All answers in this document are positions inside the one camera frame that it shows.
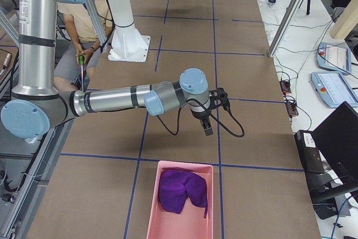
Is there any purple cloth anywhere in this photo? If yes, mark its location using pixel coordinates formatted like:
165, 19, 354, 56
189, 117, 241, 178
158, 170, 208, 218

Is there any orange power strip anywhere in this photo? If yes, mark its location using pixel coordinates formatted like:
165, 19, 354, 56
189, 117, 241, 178
280, 80, 291, 95
285, 102, 299, 118

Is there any green handled screwdriver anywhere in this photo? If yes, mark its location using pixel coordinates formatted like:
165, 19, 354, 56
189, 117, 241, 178
78, 55, 85, 92

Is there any black monitor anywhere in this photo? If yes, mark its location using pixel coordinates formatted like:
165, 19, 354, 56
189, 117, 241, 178
312, 101, 357, 182

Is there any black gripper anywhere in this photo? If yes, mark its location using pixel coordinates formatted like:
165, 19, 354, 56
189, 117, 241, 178
189, 101, 213, 136

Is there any seated person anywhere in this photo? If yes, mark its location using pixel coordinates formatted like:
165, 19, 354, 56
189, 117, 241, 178
54, 0, 112, 92

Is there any pink plastic bin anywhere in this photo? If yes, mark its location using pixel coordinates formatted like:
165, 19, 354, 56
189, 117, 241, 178
147, 161, 214, 238

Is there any near teach pendant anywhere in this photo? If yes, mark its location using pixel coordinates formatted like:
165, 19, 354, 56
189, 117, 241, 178
310, 71, 357, 108

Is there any far orange power strip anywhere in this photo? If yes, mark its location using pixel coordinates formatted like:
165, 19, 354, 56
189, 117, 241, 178
280, 80, 291, 95

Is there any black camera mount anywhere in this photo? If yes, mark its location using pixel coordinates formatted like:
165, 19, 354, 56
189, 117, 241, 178
209, 87, 230, 111

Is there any teach pendant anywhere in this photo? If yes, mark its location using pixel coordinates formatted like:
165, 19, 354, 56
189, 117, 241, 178
310, 71, 357, 108
317, 42, 351, 75

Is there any black control box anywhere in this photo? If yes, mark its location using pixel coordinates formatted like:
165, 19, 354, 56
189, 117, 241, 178
294, 130, 331, 174

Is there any far teach pendant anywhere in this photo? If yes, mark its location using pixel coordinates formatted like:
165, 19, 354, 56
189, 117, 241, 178
317, 42, 351, 75

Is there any near orange power strip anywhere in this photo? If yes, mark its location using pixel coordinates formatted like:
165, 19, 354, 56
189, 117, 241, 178
285, 102, 299, 118

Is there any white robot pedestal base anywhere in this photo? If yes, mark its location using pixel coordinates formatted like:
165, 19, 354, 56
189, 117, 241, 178
108, 0, 150, 63

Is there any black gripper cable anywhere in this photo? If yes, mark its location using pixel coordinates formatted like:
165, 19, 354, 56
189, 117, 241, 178
156, 97, 246, 138

